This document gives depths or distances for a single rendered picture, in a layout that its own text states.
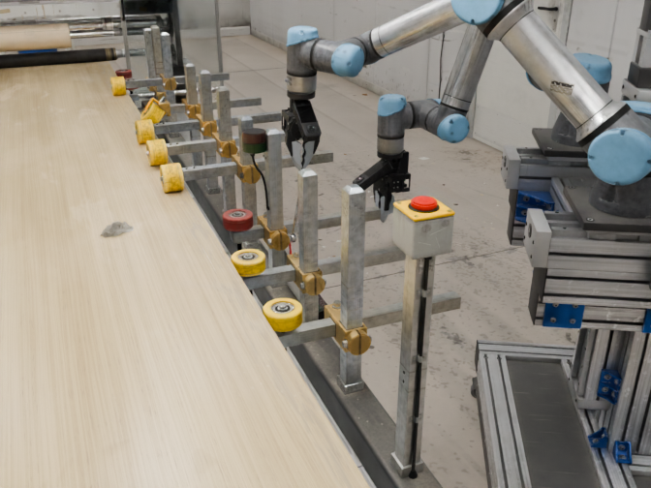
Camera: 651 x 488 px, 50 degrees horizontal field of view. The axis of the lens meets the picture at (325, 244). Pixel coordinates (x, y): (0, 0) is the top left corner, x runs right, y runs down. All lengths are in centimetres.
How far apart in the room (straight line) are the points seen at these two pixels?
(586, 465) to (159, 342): 133
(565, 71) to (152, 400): 97
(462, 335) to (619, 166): 172
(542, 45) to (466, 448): 146
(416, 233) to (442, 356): 188
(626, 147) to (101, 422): 105
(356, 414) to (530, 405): 100
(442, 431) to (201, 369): 141
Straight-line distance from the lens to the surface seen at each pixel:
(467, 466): 242
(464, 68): 183
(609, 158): 144
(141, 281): 157
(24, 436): 120
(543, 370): 253
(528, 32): 147
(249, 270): 159
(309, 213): 156
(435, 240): 106
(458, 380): 277
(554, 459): 219
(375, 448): 139
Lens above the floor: 163
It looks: 26 degrees down
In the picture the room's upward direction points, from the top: straight up
